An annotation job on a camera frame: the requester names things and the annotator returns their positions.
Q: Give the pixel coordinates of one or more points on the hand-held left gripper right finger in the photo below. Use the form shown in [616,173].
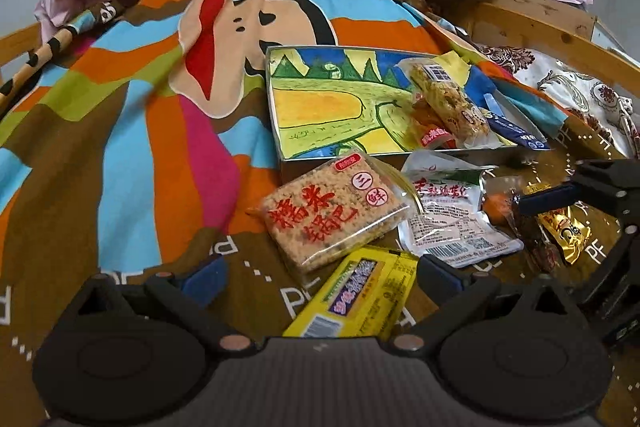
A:
[442,279]

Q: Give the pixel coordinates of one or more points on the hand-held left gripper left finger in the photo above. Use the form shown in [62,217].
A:
[205,279]

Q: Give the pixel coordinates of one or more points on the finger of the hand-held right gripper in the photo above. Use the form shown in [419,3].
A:
[617,267]
[547,199]

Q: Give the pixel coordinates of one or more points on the gold snack packet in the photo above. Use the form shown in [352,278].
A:
[570,232]

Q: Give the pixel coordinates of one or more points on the clear barcode snack packet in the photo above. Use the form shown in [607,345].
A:
[460,242]

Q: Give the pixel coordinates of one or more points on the dark red snack packet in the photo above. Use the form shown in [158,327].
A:
[540,247]

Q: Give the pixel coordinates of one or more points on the orange round snack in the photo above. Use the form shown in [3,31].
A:
[495,207]

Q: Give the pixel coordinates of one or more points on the long blue sachet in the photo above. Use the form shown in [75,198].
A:
[520,134]

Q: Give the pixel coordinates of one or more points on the white green snack packet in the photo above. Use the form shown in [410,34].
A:
[450,197]

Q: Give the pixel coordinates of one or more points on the yellow snack packet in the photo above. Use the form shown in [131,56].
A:
[360,292]

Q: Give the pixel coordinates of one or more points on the square rice cracker packet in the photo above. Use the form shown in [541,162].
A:
[325,212]

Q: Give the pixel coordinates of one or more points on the orange chicken snack packet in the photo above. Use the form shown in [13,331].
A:
[430,127]

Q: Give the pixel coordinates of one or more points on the clear nut bar packet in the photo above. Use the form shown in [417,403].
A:
[450,99]

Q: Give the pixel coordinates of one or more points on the metal tin tray with painting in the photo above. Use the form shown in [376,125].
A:
[325,107]

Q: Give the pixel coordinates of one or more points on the floral quilt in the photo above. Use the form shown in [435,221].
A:
[575,77]

